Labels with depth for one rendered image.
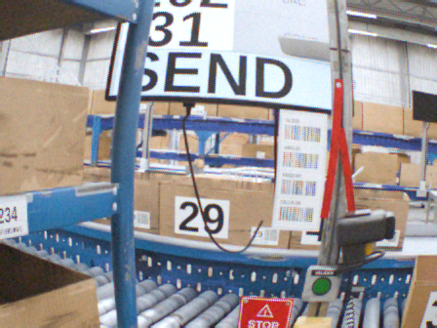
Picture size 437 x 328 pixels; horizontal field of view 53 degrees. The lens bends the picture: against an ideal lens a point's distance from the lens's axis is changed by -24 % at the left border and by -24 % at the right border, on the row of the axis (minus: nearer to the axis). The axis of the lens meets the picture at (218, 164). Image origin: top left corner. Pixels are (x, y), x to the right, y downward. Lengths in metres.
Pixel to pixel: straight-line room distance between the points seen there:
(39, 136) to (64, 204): 0.07
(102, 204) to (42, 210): 0.12
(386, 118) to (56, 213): 5.71
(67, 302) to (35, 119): 0.19
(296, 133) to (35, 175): 0.55
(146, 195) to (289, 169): 0.81
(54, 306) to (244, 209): 1.14
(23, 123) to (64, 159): 0.09
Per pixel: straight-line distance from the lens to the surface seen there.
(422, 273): 1.35
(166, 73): 0.99
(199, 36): 1.01
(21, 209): 0.38
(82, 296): 0.53
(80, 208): 0.47
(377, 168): 5.77
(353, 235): 0.85
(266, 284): 1.55
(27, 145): 0.45
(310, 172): 0.90
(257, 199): 1.54
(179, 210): 1.61
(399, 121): 6.05
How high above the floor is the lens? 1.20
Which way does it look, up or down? 3 degrees down
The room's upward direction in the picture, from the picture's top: 4 degrees clockwise
